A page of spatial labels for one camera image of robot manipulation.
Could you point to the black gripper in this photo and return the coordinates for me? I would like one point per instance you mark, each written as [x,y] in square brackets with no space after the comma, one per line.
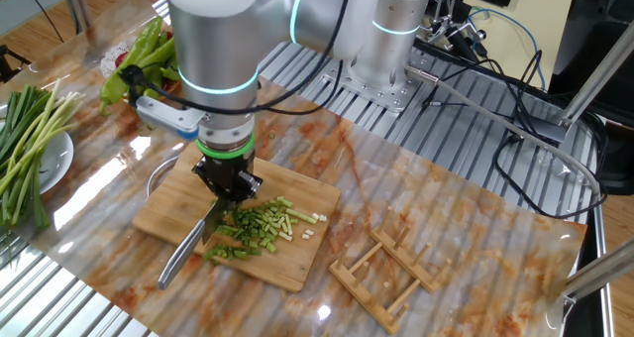
[227,174]

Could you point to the steel cleaver knife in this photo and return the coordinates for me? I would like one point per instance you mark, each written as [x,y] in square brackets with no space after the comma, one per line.
[180,258]

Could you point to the bamboo cutting board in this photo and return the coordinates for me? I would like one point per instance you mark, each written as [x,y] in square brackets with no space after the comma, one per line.
[297,262]

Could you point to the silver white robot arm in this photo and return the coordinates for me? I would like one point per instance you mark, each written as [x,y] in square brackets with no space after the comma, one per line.
[218,39]

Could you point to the long cut green garlic piece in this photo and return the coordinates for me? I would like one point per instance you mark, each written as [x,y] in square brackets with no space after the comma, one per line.
[301,216]

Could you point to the bunch of green garlic stalks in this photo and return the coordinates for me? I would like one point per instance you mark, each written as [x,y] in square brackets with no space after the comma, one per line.
[25,134]

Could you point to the long green chili pepper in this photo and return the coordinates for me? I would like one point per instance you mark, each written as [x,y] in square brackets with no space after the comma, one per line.
[171,73]
[151,91]
[138,49]
[158,54]

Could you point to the small red vegetable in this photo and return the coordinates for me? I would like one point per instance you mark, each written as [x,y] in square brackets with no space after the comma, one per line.
[122,58]

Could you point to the grey round plate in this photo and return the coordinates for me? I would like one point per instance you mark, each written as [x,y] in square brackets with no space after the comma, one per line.
[57,163]

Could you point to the white metal mounting plate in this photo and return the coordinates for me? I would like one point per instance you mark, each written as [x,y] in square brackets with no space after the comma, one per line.
[391,99]

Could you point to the wooden peg rack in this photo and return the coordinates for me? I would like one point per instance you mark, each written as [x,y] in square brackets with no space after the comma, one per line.
[406,262]

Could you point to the marble pattern table mat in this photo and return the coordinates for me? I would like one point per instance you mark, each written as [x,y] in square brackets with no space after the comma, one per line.
[446,203]

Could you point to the black stand leg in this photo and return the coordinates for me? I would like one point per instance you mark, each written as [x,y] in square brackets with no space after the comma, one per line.
[10,62]

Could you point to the metal clamp stand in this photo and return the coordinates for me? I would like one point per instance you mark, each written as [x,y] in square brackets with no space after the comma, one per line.
[448,27]

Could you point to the grey flexible conduit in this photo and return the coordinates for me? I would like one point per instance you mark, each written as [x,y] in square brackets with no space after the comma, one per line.
[495,117]

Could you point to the cream yellow panel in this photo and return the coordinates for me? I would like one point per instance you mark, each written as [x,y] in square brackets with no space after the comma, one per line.
[510,39]

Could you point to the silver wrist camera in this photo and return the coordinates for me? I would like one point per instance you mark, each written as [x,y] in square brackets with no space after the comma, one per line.
[168,116]

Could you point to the aluminium frame post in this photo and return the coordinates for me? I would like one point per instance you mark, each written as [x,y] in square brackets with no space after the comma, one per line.
[599,271]
[74,5]
[594,76]

